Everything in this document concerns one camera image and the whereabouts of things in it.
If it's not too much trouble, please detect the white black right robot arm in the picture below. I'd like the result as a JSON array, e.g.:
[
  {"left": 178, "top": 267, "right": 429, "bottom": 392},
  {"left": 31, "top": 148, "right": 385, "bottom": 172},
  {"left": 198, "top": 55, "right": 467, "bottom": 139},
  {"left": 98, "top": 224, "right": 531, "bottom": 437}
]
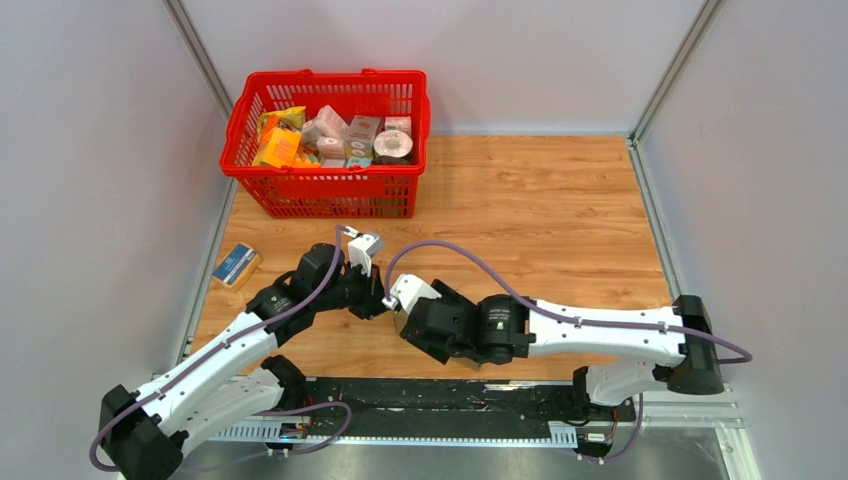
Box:
[{"left": 383, "top": 274, "right": 724, "bottom": 419}]

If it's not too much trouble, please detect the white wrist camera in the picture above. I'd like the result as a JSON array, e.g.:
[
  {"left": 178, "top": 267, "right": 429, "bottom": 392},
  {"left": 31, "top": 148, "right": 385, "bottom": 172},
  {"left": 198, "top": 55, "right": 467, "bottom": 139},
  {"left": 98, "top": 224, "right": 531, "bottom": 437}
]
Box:
[
  {"left": 382, "top": 274, "right": 442, "bottom": 315},
  {"left": 342, "top": 226, "right": 384, "bottom": 277}
]

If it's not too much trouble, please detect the round tape roll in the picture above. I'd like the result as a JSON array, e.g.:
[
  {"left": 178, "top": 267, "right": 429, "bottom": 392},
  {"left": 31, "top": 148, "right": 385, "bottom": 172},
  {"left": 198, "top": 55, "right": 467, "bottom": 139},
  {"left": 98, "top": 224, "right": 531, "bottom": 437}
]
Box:
[{"left": 373, "top": 130, "right": 414, "bottom": 165}]

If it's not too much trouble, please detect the red plastic shopping basket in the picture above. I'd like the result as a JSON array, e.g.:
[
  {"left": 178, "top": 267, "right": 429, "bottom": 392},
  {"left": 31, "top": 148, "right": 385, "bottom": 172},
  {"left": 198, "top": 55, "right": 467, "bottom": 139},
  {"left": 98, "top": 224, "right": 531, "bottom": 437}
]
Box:
[{"left": 219, "top": 69, "right": 430, "bottom": 218}]

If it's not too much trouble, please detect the orange snack box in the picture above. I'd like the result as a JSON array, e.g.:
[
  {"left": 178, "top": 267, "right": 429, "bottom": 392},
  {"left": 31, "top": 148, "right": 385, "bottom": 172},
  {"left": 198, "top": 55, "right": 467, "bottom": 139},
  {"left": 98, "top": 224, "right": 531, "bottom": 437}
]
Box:
[{"left": 253, "top": 127, "right": 301, "bottom": 169}]

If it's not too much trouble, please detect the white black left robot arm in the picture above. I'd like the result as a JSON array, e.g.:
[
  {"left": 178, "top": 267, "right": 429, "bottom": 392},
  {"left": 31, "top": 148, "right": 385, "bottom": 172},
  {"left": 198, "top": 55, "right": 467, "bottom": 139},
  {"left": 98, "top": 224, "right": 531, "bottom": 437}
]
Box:
[{"left": 89, "top": 233, "right": 385, "bottom": 479}]

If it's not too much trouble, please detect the pink white carton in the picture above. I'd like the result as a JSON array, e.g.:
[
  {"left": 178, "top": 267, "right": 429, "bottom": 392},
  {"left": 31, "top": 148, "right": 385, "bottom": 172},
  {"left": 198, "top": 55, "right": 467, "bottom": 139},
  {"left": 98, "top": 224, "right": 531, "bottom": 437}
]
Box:
[{"left": 313, "top": 105, "right": 349, "bottom": 139}]

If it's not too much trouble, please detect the yellow snack bag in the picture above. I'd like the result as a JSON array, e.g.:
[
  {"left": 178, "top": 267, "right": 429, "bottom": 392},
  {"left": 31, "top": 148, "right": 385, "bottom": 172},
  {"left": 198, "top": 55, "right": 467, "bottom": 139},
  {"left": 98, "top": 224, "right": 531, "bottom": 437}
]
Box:
[{"left": 256, "top": 106, "right": 307, "bottom": 138}]

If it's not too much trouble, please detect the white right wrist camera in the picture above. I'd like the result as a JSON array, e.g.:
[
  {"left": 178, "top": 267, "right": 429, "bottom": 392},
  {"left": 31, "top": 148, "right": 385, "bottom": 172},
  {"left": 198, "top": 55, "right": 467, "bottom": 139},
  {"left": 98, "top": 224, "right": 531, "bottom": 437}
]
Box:
[{"left": 382, "top": 274, "right": 442, "bottom": 315}]

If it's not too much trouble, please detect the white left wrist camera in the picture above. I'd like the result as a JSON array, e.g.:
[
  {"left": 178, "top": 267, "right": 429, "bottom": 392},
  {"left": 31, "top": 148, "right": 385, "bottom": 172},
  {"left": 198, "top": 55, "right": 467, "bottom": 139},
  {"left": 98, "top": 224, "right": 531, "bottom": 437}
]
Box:
[{"left": 342, "top": 226, "right": 384, "bottom": 277}]

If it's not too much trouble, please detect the brown cardboard paper box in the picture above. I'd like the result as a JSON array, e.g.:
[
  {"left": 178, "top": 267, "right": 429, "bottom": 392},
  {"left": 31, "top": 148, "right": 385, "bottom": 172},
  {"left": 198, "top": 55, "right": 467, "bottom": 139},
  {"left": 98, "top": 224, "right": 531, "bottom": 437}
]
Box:
[{"left": 393, "top": 312, "right": 481, "bottom": 372}]

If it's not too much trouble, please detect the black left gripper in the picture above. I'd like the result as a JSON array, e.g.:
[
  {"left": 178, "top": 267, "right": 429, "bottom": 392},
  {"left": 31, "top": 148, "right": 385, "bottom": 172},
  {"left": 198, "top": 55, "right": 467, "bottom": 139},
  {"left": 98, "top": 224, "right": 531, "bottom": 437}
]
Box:
[{"left": 314, "top": 261, "right": 395, "bottom": 321}]

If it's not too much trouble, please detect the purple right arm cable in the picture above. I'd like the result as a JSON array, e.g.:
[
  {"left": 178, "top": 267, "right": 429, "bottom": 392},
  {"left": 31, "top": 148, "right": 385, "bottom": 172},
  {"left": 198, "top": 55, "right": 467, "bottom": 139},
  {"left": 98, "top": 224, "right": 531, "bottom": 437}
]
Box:
[{"left": 384, "top": 240, "right": 754, "bottom": 464}]

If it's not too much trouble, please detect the blue yellow small box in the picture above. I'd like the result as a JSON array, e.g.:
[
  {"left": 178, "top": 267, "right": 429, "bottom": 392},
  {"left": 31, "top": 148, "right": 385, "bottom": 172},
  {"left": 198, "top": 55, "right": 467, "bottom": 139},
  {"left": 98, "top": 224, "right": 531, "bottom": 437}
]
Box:
[{"left": 211, "top": 242, "right": 262, "bottom": 291}]

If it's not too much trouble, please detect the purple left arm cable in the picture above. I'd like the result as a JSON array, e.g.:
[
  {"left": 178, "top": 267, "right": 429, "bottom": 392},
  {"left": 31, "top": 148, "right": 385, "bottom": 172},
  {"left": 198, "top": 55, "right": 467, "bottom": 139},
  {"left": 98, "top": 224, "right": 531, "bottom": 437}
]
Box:
[{"left": 89, "top": 225, "right": 354, "bottom": 473}]

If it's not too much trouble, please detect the aluminium frame rail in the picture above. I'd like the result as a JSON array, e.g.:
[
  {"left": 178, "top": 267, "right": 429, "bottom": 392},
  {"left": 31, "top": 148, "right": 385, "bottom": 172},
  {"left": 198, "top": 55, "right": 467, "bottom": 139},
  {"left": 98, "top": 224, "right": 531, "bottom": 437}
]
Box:
[{"left": 183, "top": 377, "right": 743, "bottom": 451}]

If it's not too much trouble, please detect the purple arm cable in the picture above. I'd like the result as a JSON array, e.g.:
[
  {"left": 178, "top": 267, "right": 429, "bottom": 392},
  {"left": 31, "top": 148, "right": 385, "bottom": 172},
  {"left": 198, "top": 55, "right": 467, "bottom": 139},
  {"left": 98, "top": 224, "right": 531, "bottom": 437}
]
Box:
[
  {"left": 384, "top": 240, "right": 754, "bottom": 464},
  {"left": 89, "top": 225, "right": 354, "bottom": 473}
]

